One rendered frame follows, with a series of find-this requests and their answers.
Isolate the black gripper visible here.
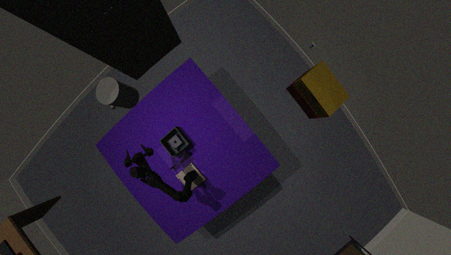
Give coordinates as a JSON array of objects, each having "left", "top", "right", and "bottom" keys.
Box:
[{"left": 123, "top": 144, "right": 154, "bottom": 167}]

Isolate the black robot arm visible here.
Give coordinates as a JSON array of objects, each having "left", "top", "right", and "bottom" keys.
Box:
[{"left": 130, "top": 152, "right": 198, "bottom": 202}]

